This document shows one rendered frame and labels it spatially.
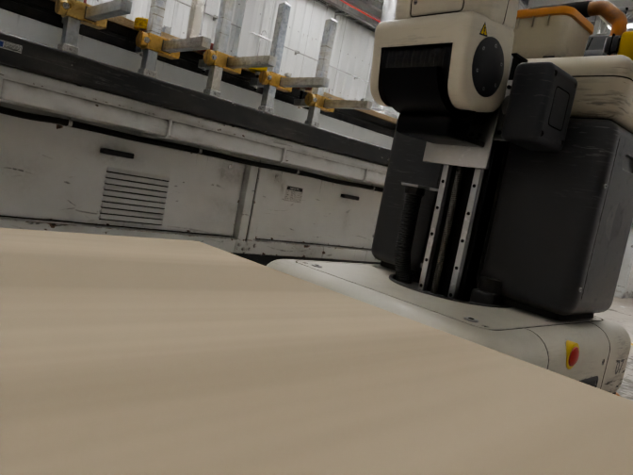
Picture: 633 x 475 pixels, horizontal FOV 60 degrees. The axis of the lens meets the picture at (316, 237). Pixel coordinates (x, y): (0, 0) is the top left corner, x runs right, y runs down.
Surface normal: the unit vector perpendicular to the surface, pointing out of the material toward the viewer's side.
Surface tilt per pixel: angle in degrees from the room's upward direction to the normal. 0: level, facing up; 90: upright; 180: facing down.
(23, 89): 90
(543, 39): 92
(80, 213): 90
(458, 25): 98
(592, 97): 90
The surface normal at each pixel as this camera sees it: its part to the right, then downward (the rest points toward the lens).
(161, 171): 0.68, 0.19
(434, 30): -0.74, 0.07
